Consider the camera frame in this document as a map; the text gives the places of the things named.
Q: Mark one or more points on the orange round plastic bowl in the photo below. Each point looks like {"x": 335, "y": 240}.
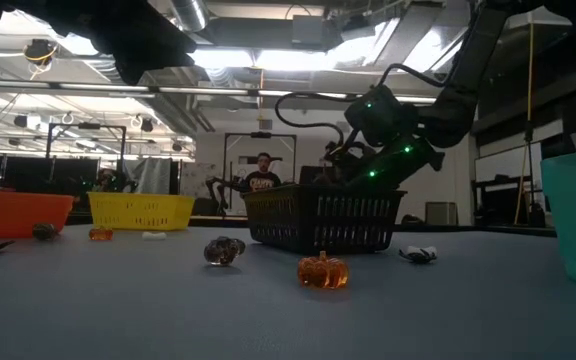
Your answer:
{"x": 13, "y": 212}

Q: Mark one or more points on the large grey ventilation duct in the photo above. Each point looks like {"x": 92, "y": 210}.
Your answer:
{"x": 248, "y": 35}

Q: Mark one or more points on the yellow slotted plastic basket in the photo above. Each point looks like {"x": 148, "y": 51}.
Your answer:
{"x": 138, "y": 212}

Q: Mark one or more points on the background black robot arm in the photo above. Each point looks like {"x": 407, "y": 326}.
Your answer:
{"x": 218, "y": 190}

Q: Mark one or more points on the black slotted plastic basket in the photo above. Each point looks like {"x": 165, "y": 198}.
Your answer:
{"x": 293, "y": 191}

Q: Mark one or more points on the grey hanging sheet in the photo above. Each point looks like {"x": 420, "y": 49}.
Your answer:
{"x": 150, "y": 175}

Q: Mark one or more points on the orange translucent plastic pumpkin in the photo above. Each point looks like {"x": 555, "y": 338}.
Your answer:
{"x": 101, "y": 234}
{"x": 323, "y": 272}

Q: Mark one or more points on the smoky clear plastic pumpkin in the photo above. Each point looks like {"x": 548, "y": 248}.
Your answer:
{"x": 44, "y": 231}
{"x": 222, "y": 251}

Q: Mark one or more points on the black workbench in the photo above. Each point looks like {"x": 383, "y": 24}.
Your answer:
{"x": 488, "y": 200}

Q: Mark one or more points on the long ceiling tube light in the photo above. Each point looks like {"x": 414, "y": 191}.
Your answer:
{"x": 208, "y": 91}

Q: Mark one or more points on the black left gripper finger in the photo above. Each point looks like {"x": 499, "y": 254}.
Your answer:
{"x": 148, "y": 50}

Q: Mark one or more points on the black gantry frame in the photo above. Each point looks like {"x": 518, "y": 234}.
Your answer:
{"x": 88, "y": 125}
{"x": 260, "y": 134}

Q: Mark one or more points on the person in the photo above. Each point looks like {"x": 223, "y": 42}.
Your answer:
{"x": 263, "y": 181}
{"x": 110, "y": 181}

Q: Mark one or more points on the grey box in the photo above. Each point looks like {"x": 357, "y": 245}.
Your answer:
{"x": 441, "y": 213}

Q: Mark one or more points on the round silver air duct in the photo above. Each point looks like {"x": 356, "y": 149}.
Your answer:
{"x": 190, "y": 15}

